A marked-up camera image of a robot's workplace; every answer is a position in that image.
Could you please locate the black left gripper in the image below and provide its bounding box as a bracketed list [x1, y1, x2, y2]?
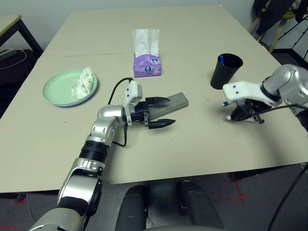
[131, 96, 176, 130]

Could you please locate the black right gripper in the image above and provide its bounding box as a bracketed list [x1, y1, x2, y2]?
[231, 100, 265, 123]

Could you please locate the grey glasses case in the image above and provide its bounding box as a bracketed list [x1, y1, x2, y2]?
[148, 92, 190, 121]

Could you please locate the white tissue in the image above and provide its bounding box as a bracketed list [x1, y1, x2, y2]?
[71, 67, 95, 100]

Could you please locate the light green plate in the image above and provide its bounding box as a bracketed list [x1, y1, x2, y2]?
[42, 68, 99, 106]

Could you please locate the black plastic cup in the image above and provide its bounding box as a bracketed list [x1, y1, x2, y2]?
[210, 53, 244, 90]

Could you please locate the purple tissue pack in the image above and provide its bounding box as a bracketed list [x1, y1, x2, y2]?
[131, 28, 162, 78]

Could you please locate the light blue plate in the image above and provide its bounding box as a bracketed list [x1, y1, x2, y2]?
[48, 84, 99, 108]

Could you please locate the wooden stool with jacket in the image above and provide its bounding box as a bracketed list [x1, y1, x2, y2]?
[252, 0, 308, 37]

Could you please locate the dark grey left robot leg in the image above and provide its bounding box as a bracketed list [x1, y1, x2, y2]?
[115, 184, 151, 231]

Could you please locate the dark grey robot leg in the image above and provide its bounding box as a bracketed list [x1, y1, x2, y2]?
[115, 184, 151, 231]
[177, 180, 224, 229]

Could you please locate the dark grey right robot leg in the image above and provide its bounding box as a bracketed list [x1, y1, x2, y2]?
[177, 180, 224, 229]

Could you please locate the black tripod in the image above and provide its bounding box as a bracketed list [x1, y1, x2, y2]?
[280, 19, 308, 61]

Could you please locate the grey robot torso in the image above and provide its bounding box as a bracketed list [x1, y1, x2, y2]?
[134, 223, 224, 231]

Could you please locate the grey power strip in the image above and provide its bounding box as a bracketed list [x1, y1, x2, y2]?
[0, 48, 15, 60]

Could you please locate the black framed side table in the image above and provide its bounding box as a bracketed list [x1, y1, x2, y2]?
[0, 14, 44, 57]

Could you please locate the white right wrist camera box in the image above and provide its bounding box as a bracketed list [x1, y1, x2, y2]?
[222, 81, 281, 106]

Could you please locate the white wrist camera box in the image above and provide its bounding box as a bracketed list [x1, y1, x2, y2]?
[222, 81, 281, 106]
[123, 80, 144, 127]

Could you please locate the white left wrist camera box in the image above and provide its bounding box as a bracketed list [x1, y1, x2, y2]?
[123, 80, 144, 127]

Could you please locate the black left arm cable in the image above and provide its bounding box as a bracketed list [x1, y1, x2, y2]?
[107, 77, 134, 147]

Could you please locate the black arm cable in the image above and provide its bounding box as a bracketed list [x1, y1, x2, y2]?
[255, 103, 308, 231]
[107, 77, 134, 147]

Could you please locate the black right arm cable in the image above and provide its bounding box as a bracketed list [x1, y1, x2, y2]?
[255, 103, 308, 231]

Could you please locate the white floor cable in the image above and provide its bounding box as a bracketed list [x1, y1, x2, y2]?
[0, 49, 27, 70]

